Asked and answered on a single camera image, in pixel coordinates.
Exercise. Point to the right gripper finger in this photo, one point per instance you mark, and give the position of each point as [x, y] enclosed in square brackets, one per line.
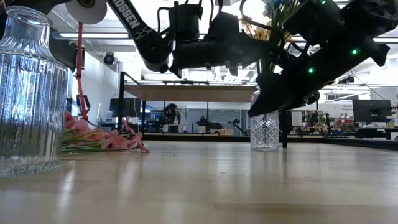
[273, 80]
[280, 99]

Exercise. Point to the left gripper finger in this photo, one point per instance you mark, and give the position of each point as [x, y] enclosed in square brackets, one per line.
[267, 51]

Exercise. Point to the blue artificial flower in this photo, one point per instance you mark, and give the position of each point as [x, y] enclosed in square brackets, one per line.
[281, 18]

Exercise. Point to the diamond-pattern clear glass vase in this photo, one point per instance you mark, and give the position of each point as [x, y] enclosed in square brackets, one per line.
[264, 133]

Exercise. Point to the pink artificial flower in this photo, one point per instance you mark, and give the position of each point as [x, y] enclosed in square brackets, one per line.
[119, 142]
[79, 126]

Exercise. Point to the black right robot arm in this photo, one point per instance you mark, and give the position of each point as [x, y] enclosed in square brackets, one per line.
[373, 18]

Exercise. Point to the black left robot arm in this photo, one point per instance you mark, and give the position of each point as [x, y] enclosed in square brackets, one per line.
[136, 29]

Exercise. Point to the black background robot arm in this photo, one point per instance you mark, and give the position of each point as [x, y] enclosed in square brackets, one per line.
[236, 124]
[208, 124]

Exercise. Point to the cardboard box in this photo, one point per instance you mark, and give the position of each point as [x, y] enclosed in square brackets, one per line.
[222, 131]

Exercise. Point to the black computer monitor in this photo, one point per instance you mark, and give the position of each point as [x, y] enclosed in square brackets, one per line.
[127, 107]
[371, 110]

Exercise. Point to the white bottle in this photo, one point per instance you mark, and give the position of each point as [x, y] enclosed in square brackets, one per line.
[109, 116]

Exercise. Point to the white round disc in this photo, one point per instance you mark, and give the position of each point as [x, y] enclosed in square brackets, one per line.
[93, 15]

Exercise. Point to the red clamp pole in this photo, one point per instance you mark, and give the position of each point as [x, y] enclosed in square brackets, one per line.
[79, 81]

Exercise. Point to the ribbed clear glass vase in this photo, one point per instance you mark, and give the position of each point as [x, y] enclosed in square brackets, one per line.
[31, 93]

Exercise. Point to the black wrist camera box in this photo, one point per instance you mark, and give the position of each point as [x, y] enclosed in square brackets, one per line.
[224, 28]

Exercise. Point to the wooden shelf black frame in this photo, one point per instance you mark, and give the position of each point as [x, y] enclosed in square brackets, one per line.
[186, 93]

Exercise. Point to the black table edge rail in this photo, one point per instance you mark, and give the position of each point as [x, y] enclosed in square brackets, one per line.
[357, 141]

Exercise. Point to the black ceiling camera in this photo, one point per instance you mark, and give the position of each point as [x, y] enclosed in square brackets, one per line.
[109, 59]

